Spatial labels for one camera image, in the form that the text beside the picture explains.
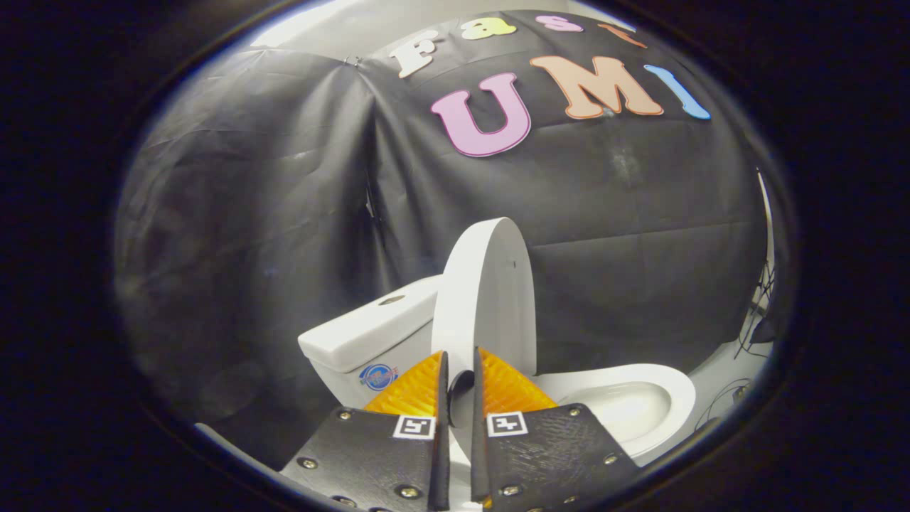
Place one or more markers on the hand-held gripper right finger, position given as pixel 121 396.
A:
pixel 478 427

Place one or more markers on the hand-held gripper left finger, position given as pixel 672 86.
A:
pixel 444 427

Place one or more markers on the grey lid pull tab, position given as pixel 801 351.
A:
pixel 461 398

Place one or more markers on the white toilet lid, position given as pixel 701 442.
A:
pixel 490 299

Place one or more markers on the white toilet bowl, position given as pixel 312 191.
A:
pixel 625 412

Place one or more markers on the white toilet seat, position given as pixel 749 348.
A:
pixel 682 405

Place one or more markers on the black backdrop cloth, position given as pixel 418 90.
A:
pixel 284 213

